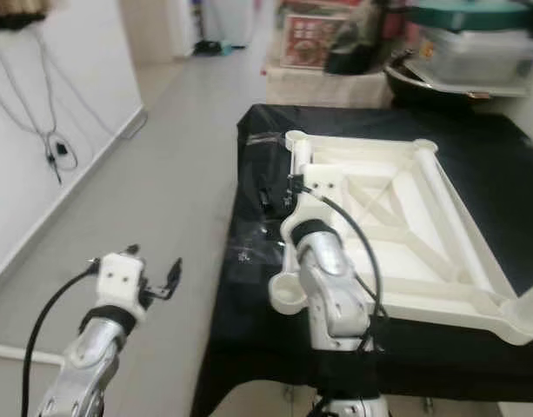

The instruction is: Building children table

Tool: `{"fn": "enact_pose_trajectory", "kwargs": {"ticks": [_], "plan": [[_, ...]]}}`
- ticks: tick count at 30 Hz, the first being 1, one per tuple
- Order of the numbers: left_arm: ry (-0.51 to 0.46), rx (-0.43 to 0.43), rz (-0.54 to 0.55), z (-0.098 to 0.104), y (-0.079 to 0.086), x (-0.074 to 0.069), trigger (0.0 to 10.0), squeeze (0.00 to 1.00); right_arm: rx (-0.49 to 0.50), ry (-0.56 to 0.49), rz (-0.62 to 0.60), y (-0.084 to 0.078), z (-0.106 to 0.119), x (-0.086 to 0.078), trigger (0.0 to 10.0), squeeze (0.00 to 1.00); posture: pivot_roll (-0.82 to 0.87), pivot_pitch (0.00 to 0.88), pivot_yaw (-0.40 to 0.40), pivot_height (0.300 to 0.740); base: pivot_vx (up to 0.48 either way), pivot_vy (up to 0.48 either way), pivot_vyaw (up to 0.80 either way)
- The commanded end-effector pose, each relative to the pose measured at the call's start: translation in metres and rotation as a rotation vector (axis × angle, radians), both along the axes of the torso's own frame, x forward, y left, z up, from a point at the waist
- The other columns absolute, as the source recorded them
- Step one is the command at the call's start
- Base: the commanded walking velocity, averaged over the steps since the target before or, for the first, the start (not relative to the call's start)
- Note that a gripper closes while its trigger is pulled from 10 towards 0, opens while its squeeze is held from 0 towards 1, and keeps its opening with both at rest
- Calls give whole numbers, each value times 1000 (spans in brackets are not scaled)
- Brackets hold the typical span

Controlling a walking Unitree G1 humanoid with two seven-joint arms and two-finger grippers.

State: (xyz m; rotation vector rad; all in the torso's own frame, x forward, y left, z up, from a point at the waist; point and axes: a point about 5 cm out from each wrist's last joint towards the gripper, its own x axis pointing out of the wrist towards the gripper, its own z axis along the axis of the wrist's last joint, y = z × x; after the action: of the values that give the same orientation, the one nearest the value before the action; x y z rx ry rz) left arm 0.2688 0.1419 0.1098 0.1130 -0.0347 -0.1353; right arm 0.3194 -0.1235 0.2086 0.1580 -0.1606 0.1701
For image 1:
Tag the white plastic children table top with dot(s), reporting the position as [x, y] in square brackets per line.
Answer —
[379, 169]

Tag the crumpled clear tape patch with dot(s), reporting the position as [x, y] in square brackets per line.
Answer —
[257, 248]

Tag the clear tape strip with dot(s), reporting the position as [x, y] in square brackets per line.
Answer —
[262, 140]

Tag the black tablecloth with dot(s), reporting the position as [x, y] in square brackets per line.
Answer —
[249, 347]

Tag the black power adapter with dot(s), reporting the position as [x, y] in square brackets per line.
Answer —
[60, 155]

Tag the white towel cloth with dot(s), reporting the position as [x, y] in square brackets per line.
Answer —
[318, 87]

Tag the teal head floor mop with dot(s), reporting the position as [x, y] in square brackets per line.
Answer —
[214, 49]

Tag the clear storage box orange lid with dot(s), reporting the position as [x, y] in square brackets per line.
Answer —
[276, 39]

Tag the red printed carton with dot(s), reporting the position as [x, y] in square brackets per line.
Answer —
[309, 41]

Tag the white appliance cabinet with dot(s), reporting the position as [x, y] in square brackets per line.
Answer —
[227, 22]

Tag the black plastic bag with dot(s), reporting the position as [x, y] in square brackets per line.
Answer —
[362, 39]

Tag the black round wok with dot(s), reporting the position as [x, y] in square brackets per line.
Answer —
[423, 87]

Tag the clear plastic container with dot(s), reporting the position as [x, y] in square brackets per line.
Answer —
[475, 56]

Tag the dark green round pot lid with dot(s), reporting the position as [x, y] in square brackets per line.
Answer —
[466, 16]

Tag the black wifi router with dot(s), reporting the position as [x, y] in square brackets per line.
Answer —
[9, 9]

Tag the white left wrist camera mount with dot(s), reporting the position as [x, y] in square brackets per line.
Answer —
[121, 282]

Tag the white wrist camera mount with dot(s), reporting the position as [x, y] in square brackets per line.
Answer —
[121, 282]
[331, 178]

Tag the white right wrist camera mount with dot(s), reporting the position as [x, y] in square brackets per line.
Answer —
[331, 178]

